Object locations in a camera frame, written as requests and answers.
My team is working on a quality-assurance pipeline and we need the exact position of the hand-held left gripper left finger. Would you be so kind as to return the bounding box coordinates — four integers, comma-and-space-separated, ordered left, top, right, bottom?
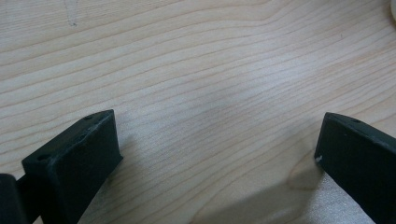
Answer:
16, 108, 124, 224

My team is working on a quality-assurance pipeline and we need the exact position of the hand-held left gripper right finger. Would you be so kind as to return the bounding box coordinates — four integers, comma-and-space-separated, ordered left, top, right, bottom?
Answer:
314, 112, 396, 224

